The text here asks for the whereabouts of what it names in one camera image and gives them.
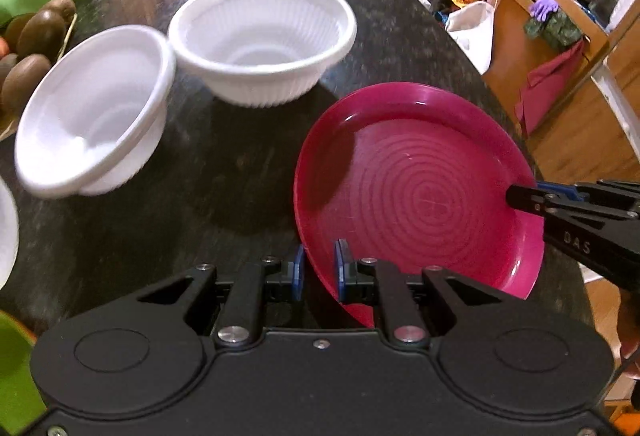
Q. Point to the green plastic plate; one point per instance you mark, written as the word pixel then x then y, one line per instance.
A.
pixel 21 402

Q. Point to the person right hand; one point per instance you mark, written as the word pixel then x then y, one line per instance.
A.
pixel 628 328

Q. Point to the kiwi middle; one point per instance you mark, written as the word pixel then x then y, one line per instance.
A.
pixel 43 34

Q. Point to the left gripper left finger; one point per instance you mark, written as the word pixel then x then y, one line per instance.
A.
pixel 241 321

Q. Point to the purple rubber glove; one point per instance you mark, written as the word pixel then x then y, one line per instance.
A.
pixel 540 10

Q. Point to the red hanging cloth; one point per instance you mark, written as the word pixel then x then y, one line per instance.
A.
pixel 544 85

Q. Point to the magenta plastic plate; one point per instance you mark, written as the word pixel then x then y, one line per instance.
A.
pixel 417 176

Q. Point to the white tote bag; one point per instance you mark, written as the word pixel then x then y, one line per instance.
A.
pixel 472 28

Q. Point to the white bowl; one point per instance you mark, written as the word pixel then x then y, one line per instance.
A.
pixel 261 53
pixel 97 116
pixel 9 233

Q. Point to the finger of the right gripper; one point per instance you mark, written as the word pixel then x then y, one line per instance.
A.
pixel 601 191
pixel 536 201

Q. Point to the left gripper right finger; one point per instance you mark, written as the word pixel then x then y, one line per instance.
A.
pixel 380 284

